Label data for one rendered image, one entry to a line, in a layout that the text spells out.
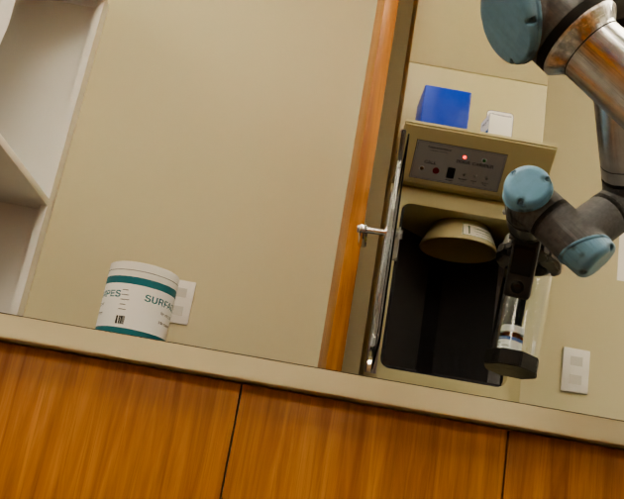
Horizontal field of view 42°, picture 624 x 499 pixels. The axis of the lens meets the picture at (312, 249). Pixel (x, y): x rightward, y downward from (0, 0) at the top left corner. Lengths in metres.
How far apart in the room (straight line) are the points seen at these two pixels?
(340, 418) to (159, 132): 1.17
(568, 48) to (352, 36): 1.42
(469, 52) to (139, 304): 0.96
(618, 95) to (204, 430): 0.81
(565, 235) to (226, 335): 1.06
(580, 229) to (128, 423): 0.78
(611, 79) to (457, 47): 0.93
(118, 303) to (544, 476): 0.79
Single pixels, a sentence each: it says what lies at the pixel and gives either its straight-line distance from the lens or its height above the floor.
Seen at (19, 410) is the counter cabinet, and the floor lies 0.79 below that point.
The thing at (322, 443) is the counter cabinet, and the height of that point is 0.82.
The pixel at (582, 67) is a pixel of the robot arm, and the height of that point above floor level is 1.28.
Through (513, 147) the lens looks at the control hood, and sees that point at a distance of 1.75.
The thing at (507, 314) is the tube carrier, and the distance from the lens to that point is 1.56.
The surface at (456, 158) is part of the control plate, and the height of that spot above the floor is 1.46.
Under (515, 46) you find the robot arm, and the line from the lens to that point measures 1.09.
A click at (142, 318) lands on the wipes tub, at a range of 1.48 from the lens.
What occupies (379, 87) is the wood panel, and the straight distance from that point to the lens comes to 1.76.
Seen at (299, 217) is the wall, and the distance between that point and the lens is 2.18.
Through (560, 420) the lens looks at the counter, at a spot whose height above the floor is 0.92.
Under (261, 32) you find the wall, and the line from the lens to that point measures 2.42.
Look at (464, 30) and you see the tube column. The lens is 1.98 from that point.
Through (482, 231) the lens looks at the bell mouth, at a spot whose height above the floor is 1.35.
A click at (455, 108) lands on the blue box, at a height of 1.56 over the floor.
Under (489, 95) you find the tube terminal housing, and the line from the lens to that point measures 1.91.
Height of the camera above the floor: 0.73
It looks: 17 degrees up
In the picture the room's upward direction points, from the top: 10 degrees clockwise
